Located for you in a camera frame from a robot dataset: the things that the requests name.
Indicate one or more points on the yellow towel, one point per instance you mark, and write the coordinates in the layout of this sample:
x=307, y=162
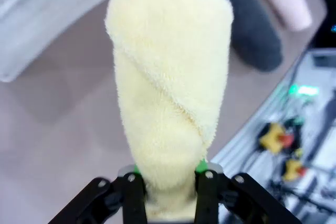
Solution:
x=168, y=77

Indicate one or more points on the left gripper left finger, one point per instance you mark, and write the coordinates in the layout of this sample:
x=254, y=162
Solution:
x=131, y=200

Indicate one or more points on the yellow emergency stop button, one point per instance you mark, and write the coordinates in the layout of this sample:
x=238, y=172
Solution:
x=275, y=137
x=294, y=167

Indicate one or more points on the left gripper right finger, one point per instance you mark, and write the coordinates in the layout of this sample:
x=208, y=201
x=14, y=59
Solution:
x=207, y=197

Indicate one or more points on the aluminium table frame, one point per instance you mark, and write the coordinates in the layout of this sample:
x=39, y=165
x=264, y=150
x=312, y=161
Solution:
x=262, y=119

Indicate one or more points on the black monitor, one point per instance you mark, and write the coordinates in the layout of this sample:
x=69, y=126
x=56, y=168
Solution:
x=324, y=11

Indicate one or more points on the green lit electronics box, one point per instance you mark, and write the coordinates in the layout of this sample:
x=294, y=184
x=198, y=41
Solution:
x=304, y=90

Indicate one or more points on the dark grey towel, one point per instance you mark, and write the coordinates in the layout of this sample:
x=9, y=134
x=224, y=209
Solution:
x=252, y=24

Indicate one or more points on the cream fabric basket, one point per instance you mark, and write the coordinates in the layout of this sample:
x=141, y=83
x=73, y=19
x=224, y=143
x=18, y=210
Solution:
x=52, y=16

